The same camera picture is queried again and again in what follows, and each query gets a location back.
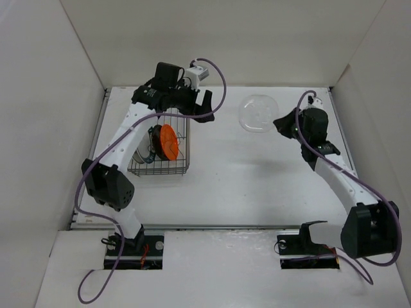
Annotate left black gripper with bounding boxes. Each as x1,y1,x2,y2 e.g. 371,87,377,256
168,79,214,123

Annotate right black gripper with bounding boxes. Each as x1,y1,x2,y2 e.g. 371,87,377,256
274,107,310,144

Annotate orange plate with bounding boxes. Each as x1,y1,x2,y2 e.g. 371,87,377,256
161,124,179,160

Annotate black plate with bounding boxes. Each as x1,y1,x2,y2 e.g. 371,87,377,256
152,124,167,160

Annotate white plate red characters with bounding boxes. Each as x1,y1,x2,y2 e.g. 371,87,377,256
132,148,145,164

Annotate white plate dark rim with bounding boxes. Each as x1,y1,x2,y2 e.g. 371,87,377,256
142,126,156,164

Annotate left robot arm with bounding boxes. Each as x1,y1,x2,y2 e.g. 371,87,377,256
79,60,215,255

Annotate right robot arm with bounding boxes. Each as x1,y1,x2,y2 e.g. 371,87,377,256
273,107,401,259

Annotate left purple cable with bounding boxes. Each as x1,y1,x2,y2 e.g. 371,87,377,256
73,57,227,304

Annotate purple cable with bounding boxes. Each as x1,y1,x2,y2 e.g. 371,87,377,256
73,57,227,304
295,89,403,286

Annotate grey wire dish rack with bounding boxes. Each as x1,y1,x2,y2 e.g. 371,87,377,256
128,108,190,176

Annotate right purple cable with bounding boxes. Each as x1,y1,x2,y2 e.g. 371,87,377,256
295,89,403,286

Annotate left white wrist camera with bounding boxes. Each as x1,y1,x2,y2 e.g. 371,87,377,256
183,64,209,90

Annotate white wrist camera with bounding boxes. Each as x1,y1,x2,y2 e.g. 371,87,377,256
183,64,209,90
307,96,324,110

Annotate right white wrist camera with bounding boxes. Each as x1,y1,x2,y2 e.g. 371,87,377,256
307,96,324,110

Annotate aluminium rail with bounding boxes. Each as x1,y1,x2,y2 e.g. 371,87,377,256
69,223,376,231

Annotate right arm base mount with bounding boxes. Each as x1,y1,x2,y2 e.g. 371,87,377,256
274,221,340,270

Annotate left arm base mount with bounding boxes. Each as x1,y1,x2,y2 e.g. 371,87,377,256
101,234,164,270

